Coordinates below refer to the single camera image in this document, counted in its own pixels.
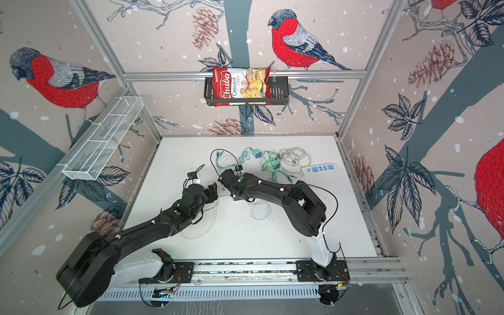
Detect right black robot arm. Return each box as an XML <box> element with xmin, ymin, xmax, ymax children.
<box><xmin>219</xmin><ymin>169</ymin><xmax>333</xmax><ymax>267</ymax></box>

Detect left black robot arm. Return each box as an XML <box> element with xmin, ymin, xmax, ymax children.
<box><xmin>56</xmin><ymin>183</ymin><xmax>218</xmax><ymax>307</ymax></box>

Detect teal charger adapter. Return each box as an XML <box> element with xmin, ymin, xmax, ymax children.
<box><xmin>251</xmin><ymin>149</ymin><xmax>262</xmax><ymax>159</ymax></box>

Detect green charger adapter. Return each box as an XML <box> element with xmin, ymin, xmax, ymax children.
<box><xmin>263</xmin><ymin>157</ymin><xmax>280</xmax><ymax>171</ymax></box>

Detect white power strip blue outlets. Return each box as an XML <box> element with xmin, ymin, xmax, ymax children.
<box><xmin>301</xmin><ymin>163</ymin><xmax>337</xmax><ymax>176</ymax></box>

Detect red cassava chips bag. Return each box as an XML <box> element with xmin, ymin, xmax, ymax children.
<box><xmin>212</xmin><ymin>67</ymin><xmax>271</xmax><ymax>106</ymax></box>

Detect purple socket white cord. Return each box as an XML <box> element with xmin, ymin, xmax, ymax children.
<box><xmin>180</xmin><ymin>196</ymin><xmax>221</xmax><ymax>240</ymax></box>

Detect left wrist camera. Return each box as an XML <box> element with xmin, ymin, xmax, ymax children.
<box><xmin>187</xmin><ymin>171</ymin><xmax>201</xmax><ymax>185</ymax></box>

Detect light green cable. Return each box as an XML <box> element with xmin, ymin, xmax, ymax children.
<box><xmin>261</xmin><ymin>150</ymin><xmax>282</xmax><ymax>173</ymax></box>

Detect grey power strip cord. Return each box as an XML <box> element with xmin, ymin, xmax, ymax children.
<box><xmin>277</xmin><ymin>146</ymin><xmax>312</xmax><ymax>169</ymax></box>

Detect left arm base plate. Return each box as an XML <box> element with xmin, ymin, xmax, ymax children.
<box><xmin>139</xmin><ymin>261</ymin><xmax>194</xmax><ymax>285</ymax></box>

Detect black wall basket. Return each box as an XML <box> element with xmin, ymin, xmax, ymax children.
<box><xmin>203</xmin><ymin>76</ymin><xmax>290</xmax><ymax>107</ymax></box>

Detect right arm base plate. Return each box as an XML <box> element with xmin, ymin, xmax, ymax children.
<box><xmin>294</xmin><ymin>259</ymin><xmax>350</xmax><ymax>283</ymax></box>

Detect white wire mesh basket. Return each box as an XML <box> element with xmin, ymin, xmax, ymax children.
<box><xmin>62</xmin><ymin>96</ymin><xmax>144</xmax><ymax>181</ymax></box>

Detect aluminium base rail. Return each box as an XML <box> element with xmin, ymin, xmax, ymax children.
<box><xmin>108</xmin><ymin>257</ymin><xmax>408</xmax><ymax>289</ymax></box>

